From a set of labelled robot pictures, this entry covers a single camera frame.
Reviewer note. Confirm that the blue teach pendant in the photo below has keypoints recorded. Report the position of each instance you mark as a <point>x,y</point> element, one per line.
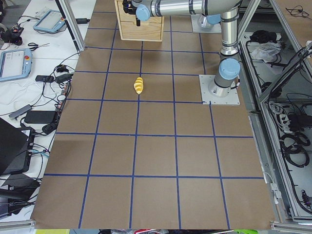
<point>15,64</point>
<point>51,22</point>

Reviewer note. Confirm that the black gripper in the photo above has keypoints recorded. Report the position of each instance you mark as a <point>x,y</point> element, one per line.
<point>128,6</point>

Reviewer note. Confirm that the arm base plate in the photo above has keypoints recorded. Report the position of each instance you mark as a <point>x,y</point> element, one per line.
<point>214,30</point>
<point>211,94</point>

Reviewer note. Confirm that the white crumpled cloth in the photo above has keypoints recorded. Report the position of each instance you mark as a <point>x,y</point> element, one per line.
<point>266,51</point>

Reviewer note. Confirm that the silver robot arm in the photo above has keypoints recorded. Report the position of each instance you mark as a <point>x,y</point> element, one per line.
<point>228,10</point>
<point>207,22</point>

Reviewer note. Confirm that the lower blue teach pendant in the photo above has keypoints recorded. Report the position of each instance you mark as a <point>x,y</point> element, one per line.
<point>15,64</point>

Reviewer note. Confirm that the yellow toy croissant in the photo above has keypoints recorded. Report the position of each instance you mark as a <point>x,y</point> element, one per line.
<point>139,85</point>

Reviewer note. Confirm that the grey usb hub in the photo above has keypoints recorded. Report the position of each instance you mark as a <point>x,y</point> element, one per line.
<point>20,111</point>

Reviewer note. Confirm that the aluminium frame post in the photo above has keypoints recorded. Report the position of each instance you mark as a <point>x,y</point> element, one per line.
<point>71,23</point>

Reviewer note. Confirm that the white power strip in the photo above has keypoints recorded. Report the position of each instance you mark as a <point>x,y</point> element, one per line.
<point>284,120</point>

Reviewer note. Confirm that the wooden drawer cabinet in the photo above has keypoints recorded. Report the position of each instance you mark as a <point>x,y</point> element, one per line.
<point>119,25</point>

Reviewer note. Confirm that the black laptop computer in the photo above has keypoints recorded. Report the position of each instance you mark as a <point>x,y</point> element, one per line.
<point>15,147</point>

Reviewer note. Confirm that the upper blue teach pendant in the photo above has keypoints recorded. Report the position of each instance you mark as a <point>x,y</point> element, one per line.
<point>51,22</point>

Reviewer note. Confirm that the black power adapter brick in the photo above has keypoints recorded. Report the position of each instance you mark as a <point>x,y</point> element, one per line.
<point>39,117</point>

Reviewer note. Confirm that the black scissors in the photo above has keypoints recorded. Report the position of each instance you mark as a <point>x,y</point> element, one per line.
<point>34,46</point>

